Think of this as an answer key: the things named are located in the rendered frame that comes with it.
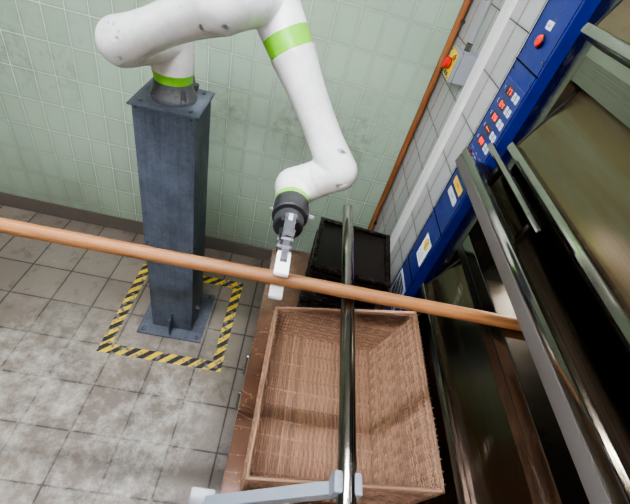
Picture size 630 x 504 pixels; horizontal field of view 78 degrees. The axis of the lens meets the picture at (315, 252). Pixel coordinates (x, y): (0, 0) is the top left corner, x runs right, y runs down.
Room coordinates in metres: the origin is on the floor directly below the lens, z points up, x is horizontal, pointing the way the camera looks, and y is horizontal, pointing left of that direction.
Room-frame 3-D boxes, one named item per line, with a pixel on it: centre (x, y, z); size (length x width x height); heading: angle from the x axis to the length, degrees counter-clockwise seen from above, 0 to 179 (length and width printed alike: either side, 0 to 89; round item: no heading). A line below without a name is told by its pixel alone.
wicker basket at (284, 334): (0.61, -0.20, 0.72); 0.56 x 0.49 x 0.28; 8
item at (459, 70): (1.55, -0.29, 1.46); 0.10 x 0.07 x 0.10; 8
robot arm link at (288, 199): (0.79, 0.09, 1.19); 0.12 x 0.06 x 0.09; 99
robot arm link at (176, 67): (1.17, 0.61, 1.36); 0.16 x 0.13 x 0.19; 156
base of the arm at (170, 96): (1.24, 0.61, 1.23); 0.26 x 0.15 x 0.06; 9
